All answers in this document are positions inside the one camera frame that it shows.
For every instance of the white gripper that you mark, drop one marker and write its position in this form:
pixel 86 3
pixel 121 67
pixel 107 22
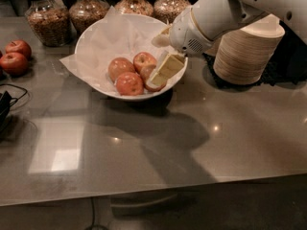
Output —
pixel 187 34

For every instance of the bowl apple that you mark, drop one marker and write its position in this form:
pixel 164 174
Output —
pixel 145 75
pixel 119 66
pixel 129 84
pixel 143 59

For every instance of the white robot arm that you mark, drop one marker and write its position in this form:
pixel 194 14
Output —
pixel 215 18

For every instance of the rear paper bowl stack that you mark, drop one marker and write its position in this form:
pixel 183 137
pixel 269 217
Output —
pixel 214 49

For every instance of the white bowl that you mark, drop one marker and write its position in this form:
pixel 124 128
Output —
pixel 96 80

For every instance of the upper red table apple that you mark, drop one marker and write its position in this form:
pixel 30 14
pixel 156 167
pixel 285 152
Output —
pixel 19 46

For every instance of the red table apple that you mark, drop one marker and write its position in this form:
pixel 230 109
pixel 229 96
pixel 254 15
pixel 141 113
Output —
pixel 15 64
pixel 19 46

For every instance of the lower red table apple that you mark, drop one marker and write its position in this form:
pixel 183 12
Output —
pixel 15 64

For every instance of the cereal jar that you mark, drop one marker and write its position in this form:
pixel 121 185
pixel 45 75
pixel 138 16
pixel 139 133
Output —
pixel 49 20
pixel 142 7
pixel 84 13
pixel 167 10

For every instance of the white paper liner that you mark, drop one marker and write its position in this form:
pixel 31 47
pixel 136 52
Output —
pixel 112 39

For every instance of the far left cereal jar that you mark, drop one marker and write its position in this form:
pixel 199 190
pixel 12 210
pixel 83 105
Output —
pixel 49 20

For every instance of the black mat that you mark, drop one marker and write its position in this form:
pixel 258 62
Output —
pixel 287 64

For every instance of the black device with cable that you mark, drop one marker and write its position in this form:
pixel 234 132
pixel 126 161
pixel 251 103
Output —
pixel 12 98

